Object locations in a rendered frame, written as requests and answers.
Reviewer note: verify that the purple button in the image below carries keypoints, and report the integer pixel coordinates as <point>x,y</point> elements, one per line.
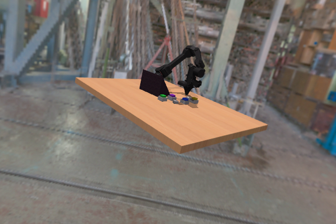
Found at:
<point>171,97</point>

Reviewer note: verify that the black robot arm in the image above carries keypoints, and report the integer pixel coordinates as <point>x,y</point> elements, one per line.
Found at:
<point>198,70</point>

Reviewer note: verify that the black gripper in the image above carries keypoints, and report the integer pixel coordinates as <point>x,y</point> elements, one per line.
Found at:
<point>186,84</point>

